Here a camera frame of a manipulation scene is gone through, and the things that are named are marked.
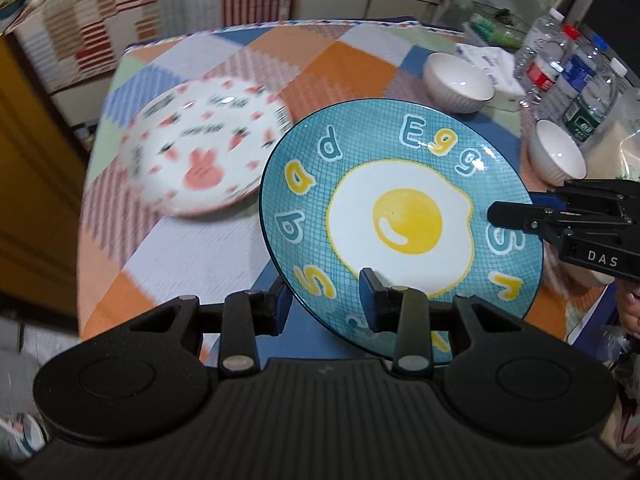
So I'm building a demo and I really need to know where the teal fried egg plate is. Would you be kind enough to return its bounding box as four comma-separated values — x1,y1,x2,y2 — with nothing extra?
259,99,544,357

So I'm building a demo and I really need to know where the white bunny carrot plate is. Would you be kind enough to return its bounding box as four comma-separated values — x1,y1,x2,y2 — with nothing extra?
118,76,292,217

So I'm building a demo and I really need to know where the right hand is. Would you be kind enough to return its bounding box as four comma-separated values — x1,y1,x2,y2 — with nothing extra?
616,280,640,338

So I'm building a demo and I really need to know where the clear bag of rice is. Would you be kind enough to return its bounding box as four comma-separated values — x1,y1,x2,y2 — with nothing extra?
582,88,640,181

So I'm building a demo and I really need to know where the white ribbed bowl near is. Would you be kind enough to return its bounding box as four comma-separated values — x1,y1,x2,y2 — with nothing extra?
527,119,587,186

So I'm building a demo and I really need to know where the white ribbed bowl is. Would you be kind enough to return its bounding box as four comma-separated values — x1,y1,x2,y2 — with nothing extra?
423,52,496,114
527,119,587,186

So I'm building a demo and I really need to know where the green label water bottle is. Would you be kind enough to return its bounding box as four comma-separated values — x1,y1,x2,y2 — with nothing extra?
562,58,627,145

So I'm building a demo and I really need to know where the blue label water bottle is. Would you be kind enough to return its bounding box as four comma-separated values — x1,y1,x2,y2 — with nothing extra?
536,35,608,122

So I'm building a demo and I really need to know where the red label water bottle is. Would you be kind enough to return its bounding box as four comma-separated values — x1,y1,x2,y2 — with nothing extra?
520,24,580,108

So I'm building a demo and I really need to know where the white tissue pack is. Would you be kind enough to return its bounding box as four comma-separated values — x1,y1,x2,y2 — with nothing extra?
454,44,525,112

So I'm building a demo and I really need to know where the clear white cap bottle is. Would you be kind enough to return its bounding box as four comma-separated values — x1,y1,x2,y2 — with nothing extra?
514,8,564,72

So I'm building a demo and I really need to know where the white ribbed bowl far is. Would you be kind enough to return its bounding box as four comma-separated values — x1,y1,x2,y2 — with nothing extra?
423,52,496,114

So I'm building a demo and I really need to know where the yellow wooden cabinet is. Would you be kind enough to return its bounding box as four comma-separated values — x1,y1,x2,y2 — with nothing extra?
1,34,88,320

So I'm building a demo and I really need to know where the patchwork covered counter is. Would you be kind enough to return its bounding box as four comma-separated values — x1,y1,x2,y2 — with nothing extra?
9,0,291,93

